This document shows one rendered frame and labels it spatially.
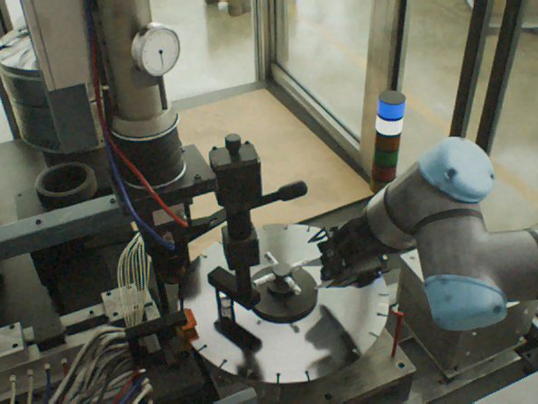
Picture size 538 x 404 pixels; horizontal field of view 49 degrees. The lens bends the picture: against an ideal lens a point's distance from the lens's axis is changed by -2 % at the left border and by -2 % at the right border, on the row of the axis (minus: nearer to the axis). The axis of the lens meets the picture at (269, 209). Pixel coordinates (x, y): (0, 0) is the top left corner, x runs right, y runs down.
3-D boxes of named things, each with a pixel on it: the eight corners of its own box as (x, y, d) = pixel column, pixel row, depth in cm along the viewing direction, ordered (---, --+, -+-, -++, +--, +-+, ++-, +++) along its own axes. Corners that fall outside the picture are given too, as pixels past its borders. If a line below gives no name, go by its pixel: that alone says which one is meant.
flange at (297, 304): (274, 258, 100) (274, 247, 99) (331, 286, 95) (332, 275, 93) (232, 298, 94) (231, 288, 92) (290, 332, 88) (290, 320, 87)
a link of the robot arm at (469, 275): (557, 305, 57) (525, 202, 61) (444, 316, 56) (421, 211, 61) (524, 326, 64) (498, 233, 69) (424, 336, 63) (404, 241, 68)
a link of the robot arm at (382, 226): (419, 175, 74) (448, 234, 71) (399, 192, 78) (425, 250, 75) (372, 184, 70) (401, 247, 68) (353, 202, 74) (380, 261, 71)
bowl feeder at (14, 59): (136, 126, 172) (113, 4, 149) (168, 185, 150) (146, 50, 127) (27, 153, 162) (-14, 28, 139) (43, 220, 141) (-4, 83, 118)
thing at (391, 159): (388, 150, 109) (390, 135, 107) (402, 162, 106) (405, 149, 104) (368, 156, 108) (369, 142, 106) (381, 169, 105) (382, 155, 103)
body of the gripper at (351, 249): (304, 242, 83) (346, 202, 73) (352, 230, 87) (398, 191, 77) (324, 292, 81) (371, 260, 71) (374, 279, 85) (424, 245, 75)
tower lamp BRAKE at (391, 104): (394, 104, 103) (396, 88, 101) (409, 115, 100) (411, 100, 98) (371, 109, 102) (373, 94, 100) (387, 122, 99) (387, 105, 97)
